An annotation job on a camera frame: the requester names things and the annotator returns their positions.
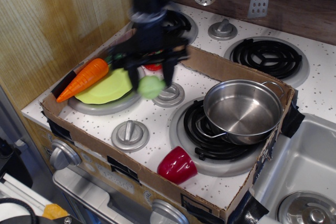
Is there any orange toy carrot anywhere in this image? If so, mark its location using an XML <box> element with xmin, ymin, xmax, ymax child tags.
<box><xmin>56</xmin><ymin>58</ymin><xmax>111</xmax><ymax>103</ymax></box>

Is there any grey oven knob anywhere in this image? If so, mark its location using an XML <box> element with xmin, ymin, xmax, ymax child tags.
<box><xmin>150</xmin><ymin>199</ymin><xmax>189</xmax><ymax>224</ymax></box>
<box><xmin>50</xmin><ymin>140</ymin><xmax>81</xmax><ymax>170</ymax></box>

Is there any grey toy sink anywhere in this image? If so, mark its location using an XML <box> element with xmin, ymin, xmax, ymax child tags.
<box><xmin>252</xmin><ymin>114</ymin><xmax>335</xmax><ymax>223</ymax></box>

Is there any hanging metal slotted spatula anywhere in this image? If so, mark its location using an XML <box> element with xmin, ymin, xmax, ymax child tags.
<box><xmin>247</xmin><ymin>0</ymin><xmax>269</xmax><ymax>19</ymax></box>

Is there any grey stove knob back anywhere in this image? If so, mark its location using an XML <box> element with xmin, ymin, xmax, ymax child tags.
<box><xmin>208</xmin><ymin>19</ymin><xmax>238</xmax><ymax>41</ymax></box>

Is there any grey oven knob left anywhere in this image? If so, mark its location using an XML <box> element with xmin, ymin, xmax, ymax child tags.
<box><xmin>50</xmin><ymin>140</ymin><xmax>81</xmax><ymax>170</ymax></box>

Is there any light green plate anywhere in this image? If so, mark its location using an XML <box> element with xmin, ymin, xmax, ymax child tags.
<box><xmin>75</xmin><ymin>69</ymin><xmax>132</xmax><ymax>104</ymax></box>

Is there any red toy strawberry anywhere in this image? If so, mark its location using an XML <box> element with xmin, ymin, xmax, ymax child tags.
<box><xmin>144</xmin><ymin>63</ymin><xmax>162</xmax><ymax>71</ymax></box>

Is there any stainless steel pot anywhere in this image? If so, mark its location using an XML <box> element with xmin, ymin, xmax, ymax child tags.
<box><xmin>196</xmin><ymin>79</ymin><xmax>285</xmax><ymax>145</ymax></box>

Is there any red toy bell pepper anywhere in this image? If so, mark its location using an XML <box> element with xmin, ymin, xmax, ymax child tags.
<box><xmin>156</xmin><ymin>146</ymin><xmax>198</xmax><ymax>185</ymax></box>

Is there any cardboard fence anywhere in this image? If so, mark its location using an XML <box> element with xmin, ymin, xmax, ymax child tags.
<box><xmin>41</xmin><ymin>46</ymin><xmax>296</xmax><ymax>223</ymax></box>

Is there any metal sink drain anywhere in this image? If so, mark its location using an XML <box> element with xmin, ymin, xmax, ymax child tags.
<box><xmin>277</xmin><ymin>191</ymin><xmax>335</xmax><ymax>223</ymax></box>

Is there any grey burner ring front left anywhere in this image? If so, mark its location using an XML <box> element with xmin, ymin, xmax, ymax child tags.
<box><xmin>68</xmin><ymin>66</ymin><xmax>148</xmax><ymax>116</ymax></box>

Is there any black burner front right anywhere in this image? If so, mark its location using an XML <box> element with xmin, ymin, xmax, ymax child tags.
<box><xmin>169</xmin><ymin>97</ymin><xmax>265</xmax><ymax>177</ymax></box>

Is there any grey stove knob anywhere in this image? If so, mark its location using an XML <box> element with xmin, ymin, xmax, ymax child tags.
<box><xmin>111</xmin><ymin>120</ymin><xmax>149</xmax><ymax>153</ymax></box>
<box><xmin>152</xmin><ymin>82</ymin><xmax>185</xmax><ymax>108</ymax></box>
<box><xmin>208</xmin><ymin>19</ymin><xmax>238</xmax><ymax>41</ymax></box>

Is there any yellow tape piece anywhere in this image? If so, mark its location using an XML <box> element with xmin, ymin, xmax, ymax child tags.
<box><xmin>42</xmin><ymin>204</ymin><xmax>69</xmax><ymax>220</ymax></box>

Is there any green toy broccoli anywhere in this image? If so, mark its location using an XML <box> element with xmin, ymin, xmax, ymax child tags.
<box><xmin>137</xmin><ymin>76</ymin><xmax>166</xmax><ymax>100</ymax></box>

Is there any grey stove knob centre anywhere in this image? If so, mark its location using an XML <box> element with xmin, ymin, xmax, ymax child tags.
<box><xmin>152</xmin><ymin>82</ymin><xmax>185</xmax><ymax>108</ymax></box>

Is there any black cable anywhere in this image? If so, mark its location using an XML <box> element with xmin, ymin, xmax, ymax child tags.
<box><xmin>0</xmin><ymin>197</ymin><xmax>39</xmax><ymax>224</ymax></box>

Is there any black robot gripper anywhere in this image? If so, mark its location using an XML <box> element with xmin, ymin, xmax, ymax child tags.
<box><xmin>108</xmin><ymin>23</ymin><xmax>188</xmax><ymax>91</ymax></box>

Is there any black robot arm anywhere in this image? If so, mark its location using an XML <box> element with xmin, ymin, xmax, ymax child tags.
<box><xmin>108</xmin><ymin>0</ymin><xmax>188</xmax><ymax>90</ymax></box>

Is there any grey oven door handle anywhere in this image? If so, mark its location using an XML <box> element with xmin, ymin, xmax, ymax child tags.
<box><xmin>52</xmin><ymin>167</ymin><xmax>137</xmax><ymax>224</ymax></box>

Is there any grey stove knob front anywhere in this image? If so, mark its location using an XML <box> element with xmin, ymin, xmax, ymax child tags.
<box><xmin>111</xmin><ymin>120</ymin><xmax>149</xmax><ymax>153</ymax></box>

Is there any grey oven knob right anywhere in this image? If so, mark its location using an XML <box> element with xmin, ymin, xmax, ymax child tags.
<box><xmin>150</xmin><ymin>199</ymin><xmax>189</xmax><ymax>224</ymax></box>

